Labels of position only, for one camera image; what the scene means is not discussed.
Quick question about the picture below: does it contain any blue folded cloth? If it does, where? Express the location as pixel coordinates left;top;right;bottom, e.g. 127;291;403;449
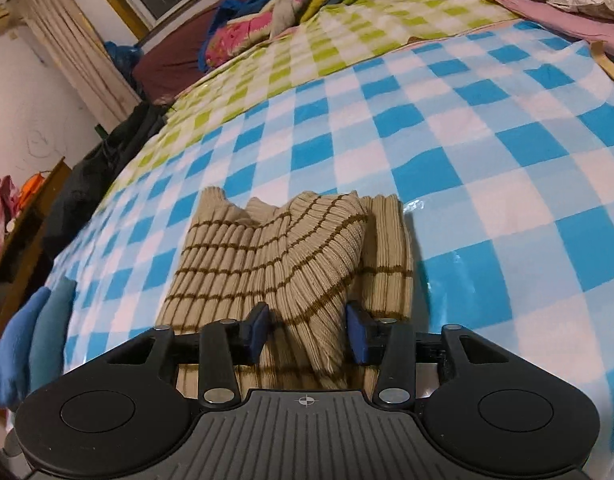
0;287;52;407

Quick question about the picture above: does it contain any maroon sofa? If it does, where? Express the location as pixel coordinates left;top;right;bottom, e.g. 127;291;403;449
132;0;249;102

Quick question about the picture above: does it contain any olive yellow cloth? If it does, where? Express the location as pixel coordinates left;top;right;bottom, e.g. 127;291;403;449
299;0;349;24

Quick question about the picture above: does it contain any orange cloth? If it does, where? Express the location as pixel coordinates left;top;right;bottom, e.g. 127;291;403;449
19;172;51;204

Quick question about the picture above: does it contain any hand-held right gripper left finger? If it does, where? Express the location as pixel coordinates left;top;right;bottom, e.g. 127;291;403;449
104;302;272;409

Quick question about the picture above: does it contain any blue bag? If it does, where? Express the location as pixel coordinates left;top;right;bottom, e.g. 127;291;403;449
104;41;140;79

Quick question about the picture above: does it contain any beige curtain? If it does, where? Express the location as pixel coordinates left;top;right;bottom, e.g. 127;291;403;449
11;0;144;134

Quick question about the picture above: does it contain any checked blue green bedsheet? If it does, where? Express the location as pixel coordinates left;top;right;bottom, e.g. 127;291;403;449
7;0;614;480

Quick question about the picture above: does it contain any teal folded cloth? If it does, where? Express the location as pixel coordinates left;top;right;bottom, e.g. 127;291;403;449
29;276;78;392

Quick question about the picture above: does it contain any beige striped knit sweater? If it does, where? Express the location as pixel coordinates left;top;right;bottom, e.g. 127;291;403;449
157;186;416;397

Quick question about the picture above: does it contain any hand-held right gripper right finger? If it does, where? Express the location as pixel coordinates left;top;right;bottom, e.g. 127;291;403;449
345;301;514;407

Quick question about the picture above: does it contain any black jacket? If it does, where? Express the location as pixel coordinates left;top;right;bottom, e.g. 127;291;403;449
41;102;171;262

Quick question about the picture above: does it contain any pink sheet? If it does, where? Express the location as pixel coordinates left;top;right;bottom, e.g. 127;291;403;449
443;0;614;59

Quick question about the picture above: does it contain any pink floral quilt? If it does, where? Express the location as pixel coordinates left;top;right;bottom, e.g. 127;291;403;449
206;0;314;69

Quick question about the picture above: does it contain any wooden cabinet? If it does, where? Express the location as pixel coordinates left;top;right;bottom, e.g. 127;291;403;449
0;156;74;322

